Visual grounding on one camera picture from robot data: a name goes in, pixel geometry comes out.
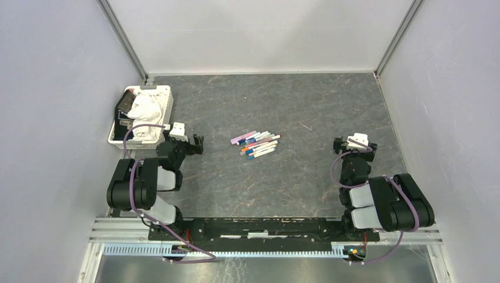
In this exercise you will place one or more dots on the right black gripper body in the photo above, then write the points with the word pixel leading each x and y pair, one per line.
pixel 348 157

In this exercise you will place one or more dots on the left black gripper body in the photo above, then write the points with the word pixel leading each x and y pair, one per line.
pixel 181 148

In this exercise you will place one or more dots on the white marker light-blue cap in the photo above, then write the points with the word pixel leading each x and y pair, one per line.
pixel 260 153

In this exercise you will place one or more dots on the white marker blue cap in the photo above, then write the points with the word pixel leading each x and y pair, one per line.
pixel 272 142

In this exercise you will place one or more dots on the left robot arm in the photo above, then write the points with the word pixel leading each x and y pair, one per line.
pixel 151 176

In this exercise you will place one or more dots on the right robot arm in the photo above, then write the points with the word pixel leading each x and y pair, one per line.
pixel 384 203

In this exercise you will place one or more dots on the lilac highlighter pen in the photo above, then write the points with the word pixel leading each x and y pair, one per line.
pixel 244 136

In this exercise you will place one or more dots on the white plastic basket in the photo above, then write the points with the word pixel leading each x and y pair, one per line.
pixel 131 144

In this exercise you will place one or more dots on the white crumpled cloth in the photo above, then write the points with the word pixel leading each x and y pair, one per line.
pixel 148 108

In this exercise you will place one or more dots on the black box in basket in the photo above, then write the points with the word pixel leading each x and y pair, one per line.
pixel 122 123

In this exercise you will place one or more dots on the white marker dark-blue cap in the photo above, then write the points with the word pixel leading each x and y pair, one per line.
pixel 252 137

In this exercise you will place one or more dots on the white marker green cap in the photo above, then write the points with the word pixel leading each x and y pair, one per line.
pixel 251 141

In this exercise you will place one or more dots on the white marker red cap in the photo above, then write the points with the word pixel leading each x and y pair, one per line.
pixel 268 139

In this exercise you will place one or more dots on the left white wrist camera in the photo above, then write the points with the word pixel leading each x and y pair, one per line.
pixel 177 132

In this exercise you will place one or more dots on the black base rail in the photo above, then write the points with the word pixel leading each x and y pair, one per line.
pixel 301 234

